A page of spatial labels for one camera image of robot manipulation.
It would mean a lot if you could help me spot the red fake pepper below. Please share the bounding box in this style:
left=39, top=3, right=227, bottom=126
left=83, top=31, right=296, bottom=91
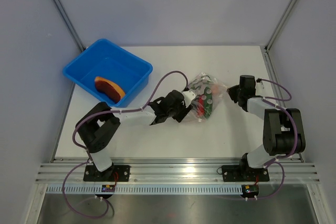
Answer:
left=197, top=95, right=206, bottom=117

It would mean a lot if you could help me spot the clear zip top bag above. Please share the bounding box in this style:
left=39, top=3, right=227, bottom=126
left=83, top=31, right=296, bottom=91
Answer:
left=183, top=72, right=227, bottom=122

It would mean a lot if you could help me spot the orange red fake papaya slice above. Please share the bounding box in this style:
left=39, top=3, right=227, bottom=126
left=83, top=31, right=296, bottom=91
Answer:
left=94, top=77, right=125, bottom=103

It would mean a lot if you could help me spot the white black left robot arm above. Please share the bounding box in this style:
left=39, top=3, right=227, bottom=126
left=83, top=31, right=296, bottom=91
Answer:
left=73, top=90, right=196, bottom=181

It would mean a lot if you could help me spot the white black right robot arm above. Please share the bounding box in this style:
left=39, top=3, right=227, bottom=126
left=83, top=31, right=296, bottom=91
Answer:
left=222, top=75, right=306, bottom=181

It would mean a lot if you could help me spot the peach fake radish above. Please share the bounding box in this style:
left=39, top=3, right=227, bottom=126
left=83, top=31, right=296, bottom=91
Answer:
left=211, top=85, right=221, bottom=95

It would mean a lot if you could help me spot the green fake cucumber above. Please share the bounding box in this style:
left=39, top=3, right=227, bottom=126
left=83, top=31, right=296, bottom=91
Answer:
left=203, top=87, right=213, bottom=119

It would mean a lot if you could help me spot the blue plastic bin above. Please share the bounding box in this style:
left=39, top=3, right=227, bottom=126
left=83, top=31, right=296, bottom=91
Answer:
left=62, top=39, right=153, bottom=108

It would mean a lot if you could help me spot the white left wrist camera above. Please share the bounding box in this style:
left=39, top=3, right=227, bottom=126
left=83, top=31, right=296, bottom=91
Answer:
left=182, top=90, right=196, bottom=106

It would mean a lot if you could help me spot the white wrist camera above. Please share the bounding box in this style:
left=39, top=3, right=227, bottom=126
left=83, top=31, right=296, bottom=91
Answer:
left=256, top=79, right=265, bottom=91
left=182, top=90, right=196, bottom=106

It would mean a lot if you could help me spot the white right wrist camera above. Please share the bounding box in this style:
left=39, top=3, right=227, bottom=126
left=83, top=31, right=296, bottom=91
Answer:
left=256, top=79, right=265, bottom=91

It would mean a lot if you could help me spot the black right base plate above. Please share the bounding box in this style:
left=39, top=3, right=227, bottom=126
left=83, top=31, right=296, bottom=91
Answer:
left=221, top=165, right=270, bottom=182

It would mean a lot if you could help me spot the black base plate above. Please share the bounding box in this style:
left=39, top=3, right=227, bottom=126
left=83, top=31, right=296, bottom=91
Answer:
left=221, top=165, right=270, bottom=182
left=83, top=165, right=131, bottom=182

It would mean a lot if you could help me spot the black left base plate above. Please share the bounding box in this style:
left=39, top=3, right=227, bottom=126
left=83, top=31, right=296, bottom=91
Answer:
left=83, top=165, right=131, bottom=182

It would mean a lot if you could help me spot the aluminium frame post left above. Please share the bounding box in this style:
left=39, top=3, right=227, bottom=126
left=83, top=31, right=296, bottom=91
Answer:
left=52, top=0, right=86, bottom=52

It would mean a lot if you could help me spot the aluminium frame post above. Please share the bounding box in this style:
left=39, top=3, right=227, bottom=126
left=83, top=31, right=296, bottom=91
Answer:
left=52, top=0, right=86, bottom=52
left=265, top=0, right=299, bottom=54

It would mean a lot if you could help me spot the aluminium mounting rail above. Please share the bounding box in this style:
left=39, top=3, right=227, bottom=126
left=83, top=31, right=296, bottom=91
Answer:
left=35, top=157, right=320, bottom=185

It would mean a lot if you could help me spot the aluminium frame post right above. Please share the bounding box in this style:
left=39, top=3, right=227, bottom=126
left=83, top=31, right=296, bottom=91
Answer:
left=265, top=0, right=299, bottom=54

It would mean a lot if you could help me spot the slotted white cable duct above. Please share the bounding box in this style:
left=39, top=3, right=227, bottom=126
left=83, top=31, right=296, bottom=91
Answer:
left=46, top=184, right=243, bottom=195

